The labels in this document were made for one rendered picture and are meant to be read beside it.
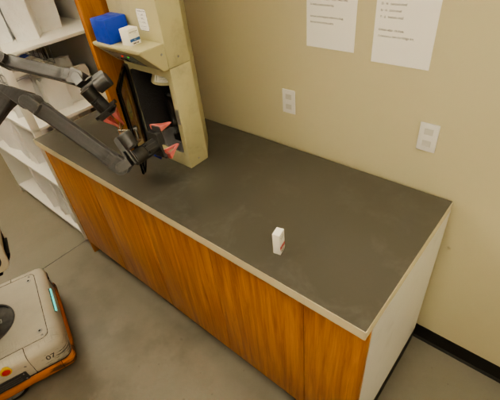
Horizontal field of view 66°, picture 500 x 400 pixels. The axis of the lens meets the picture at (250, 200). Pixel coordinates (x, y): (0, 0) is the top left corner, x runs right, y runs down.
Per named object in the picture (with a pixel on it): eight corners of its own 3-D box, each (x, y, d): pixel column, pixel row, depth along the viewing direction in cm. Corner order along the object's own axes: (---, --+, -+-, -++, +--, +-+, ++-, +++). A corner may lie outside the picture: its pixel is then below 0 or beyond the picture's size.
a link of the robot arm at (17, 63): (9, 71, 170) (-13, 60, 160) (12, 58, 170) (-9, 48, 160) (93, 91, 161) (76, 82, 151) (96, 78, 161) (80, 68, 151)
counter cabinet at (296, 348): (164, 201, 318) (134, 99, 262) (411, 338, 206) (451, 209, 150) (94, 251, 280) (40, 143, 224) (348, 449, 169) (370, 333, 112)
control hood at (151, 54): (121, 57, 170) (115, 33, 164) (170, 69, 152) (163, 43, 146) (99, 66, 164) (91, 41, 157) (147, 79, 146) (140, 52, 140)
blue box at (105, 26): (117, 35, 162) (110, 11, 156) (131, 37, 156) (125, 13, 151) (96, 41, 156) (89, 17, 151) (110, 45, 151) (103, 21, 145)
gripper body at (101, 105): (99, 116, 165) (86, 102, 160) (117, 101, 163) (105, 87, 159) (98, 121, 159) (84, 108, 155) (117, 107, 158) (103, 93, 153)
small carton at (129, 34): (132, 40, 152) (128, 25, 149) (141, 42, 150) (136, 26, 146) (122, 44, 149) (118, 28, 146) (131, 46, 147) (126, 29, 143)
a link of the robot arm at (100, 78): (82, 82, 162) (69, 75, 153) (103, 65, 160) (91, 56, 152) (97, 105, 160) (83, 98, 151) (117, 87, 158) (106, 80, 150)
